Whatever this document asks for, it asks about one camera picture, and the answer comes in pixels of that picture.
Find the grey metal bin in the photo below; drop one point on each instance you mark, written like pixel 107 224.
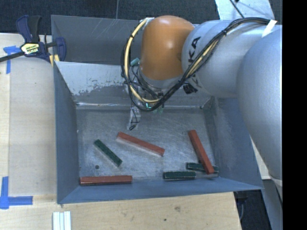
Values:
pixel 148 128

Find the dark green flat block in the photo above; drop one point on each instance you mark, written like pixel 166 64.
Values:
pixel 108 152
pixel 194 166
pixel 179 175

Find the black cylinder on white bracket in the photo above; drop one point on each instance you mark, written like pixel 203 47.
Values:
pixel 190 89

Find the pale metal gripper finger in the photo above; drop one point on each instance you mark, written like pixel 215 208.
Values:
pixel 137 118
pixel 131 118

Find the red-brown flat block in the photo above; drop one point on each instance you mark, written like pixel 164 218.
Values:
pixel 140 143
pixel 105 180
pixel 201 152

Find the pale wood flat board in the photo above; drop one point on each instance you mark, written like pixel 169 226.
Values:
pixel 32 128

